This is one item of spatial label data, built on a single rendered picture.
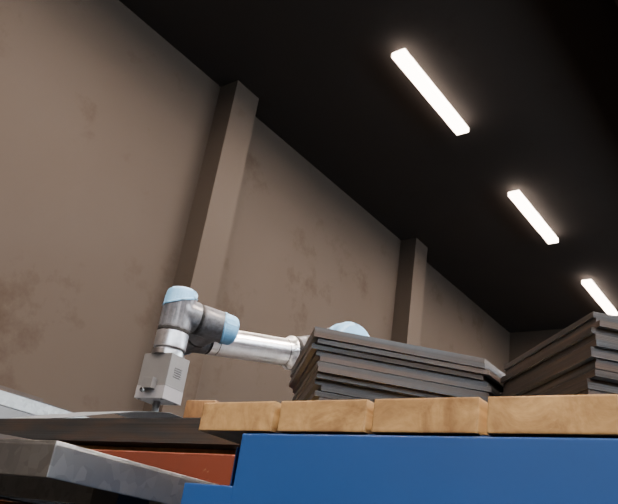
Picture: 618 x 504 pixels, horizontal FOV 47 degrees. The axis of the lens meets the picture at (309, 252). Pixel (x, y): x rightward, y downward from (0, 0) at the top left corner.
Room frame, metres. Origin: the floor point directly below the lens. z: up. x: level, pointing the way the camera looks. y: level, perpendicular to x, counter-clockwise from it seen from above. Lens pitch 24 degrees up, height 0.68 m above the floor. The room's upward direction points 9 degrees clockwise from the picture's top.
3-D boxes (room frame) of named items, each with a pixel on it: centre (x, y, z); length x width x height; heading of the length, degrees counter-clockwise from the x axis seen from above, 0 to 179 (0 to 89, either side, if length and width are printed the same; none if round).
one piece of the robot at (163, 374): (1.59, 0.29, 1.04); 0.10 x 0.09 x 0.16; 146
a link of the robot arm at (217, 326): (1.67, 0.21, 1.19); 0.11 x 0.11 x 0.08; 33
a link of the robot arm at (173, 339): (1.60, 0.29, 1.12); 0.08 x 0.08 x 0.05
